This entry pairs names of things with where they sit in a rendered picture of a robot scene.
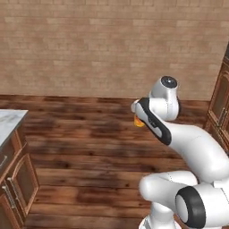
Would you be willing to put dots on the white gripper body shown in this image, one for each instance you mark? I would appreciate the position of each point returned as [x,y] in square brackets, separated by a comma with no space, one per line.
[134,106]

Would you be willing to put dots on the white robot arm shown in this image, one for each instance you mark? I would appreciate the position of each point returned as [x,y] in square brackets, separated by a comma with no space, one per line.
[196,149]

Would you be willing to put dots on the orange cup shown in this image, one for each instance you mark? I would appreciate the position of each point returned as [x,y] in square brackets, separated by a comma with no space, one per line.
[138,122]

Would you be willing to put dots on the brown wooden counter cabinet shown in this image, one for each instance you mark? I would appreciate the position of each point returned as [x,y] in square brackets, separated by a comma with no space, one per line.
[18,149]

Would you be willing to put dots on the brown cupboard door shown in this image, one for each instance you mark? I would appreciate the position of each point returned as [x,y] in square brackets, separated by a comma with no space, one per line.
[219,95]

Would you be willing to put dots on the tall brown wooden cupboard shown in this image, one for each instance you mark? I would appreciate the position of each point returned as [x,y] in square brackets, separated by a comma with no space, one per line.
[219,89]

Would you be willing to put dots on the brown wooden drawer front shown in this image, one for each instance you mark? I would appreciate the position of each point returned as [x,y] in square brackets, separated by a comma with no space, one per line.
[12,149]

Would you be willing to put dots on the brown wooden cabinet door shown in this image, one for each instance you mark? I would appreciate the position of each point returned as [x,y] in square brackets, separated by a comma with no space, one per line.
[6,216]
[27,182]

